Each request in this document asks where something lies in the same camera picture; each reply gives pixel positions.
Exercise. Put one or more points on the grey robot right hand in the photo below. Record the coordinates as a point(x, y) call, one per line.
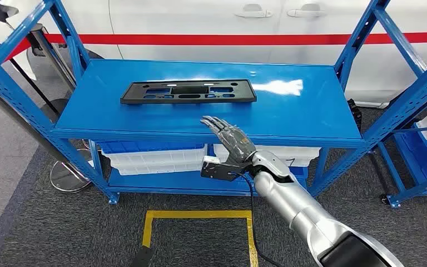
point(235, 142)

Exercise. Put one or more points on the black plastic licence plate frame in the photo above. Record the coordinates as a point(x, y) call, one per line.
point(136, 96)

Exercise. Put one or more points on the blue metal shelf rack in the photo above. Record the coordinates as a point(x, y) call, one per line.
point(394, 202)
point(302, 110)

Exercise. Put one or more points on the red barrier belt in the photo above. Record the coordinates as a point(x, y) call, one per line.
point(198, 39)

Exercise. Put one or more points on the white car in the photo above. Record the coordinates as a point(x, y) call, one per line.
point(198, 22)

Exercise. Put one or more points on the chrome base stanchion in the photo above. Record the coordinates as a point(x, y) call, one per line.
point(70, 177)

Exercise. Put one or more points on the black belt stanchion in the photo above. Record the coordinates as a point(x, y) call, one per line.
point(53, 108)

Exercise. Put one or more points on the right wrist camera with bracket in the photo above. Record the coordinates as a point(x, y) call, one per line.
point(217, 171)

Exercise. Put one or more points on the grey belt stanchion post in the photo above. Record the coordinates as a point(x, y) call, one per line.
point(36, 40)

